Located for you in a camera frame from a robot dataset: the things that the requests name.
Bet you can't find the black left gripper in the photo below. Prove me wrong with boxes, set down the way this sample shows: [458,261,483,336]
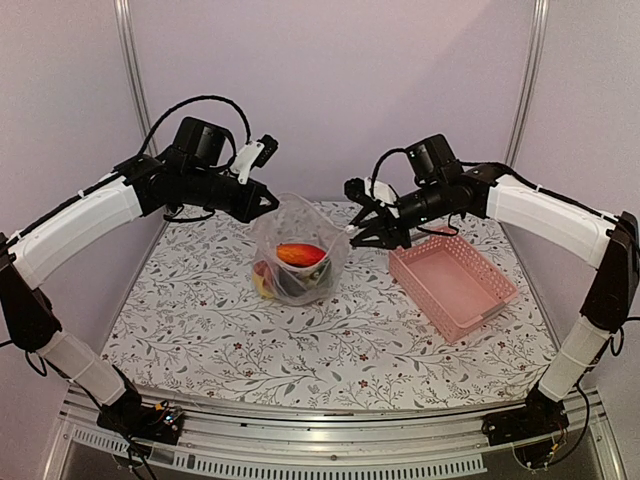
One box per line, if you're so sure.
[183,165,280,222]

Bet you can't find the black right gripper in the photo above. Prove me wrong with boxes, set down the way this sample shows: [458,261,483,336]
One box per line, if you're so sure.
[348,180,448,250]

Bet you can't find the green toy cucumber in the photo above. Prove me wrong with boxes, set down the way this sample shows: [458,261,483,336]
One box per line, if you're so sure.
[298,259,332,291]

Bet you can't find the clear zip top bag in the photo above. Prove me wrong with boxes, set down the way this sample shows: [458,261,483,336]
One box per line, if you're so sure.
[251,193,350,306]

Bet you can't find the orange red toy mango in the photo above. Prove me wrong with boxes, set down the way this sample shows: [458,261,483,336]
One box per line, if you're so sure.
[276,243,326,268]

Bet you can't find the purple toy eggplant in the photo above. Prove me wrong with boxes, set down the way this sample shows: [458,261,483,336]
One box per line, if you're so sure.
[274,268,307,298]

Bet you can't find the red toy fruit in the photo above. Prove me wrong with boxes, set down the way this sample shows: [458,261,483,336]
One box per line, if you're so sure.
[253,260,272,281]

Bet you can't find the yellow toy fruit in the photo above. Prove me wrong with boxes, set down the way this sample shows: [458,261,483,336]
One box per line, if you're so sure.
[254,277,274,299]

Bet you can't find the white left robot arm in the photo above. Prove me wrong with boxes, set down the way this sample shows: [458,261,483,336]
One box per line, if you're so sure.
[1,117,278,434]

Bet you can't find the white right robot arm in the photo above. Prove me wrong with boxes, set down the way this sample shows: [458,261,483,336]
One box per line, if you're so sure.
[344,162,639,436]

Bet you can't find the pink perforated plastic basket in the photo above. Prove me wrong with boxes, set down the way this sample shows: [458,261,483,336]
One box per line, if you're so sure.
[389,227,518,343]

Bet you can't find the floral patterned table mat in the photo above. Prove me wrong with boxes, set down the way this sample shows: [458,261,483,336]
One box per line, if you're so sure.
[102,214,555,410]

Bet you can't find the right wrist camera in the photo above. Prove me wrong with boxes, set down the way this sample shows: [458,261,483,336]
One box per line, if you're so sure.
[344,177,399,218]

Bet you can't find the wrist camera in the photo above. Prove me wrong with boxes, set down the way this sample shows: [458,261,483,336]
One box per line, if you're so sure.
[230,134,279,185]
[344,177,399,218]

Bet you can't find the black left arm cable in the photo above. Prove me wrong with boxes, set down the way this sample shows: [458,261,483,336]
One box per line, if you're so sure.
[139,94,251,156]

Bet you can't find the aluminium frame post left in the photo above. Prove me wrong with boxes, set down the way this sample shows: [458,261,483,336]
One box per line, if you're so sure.
[113,0,152,140]

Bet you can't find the aluminium frame post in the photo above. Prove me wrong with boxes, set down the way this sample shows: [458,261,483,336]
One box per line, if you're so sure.
[113,0,152,140]
[504,0,550,167]

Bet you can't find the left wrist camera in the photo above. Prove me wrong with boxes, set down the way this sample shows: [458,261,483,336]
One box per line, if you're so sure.
[230,134,279,185]

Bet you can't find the front aluminium rail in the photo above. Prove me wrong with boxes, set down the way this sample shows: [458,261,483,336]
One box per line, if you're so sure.
[43,387,629,479]

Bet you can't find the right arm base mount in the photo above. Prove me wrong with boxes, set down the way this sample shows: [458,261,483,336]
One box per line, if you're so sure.
[481,385,569,446]

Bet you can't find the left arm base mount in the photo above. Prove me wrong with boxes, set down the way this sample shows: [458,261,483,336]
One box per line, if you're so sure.
[97,390,184,445]

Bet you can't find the aluminium frame post right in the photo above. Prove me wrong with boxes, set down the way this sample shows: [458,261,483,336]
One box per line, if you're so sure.
[504,0,550,167]

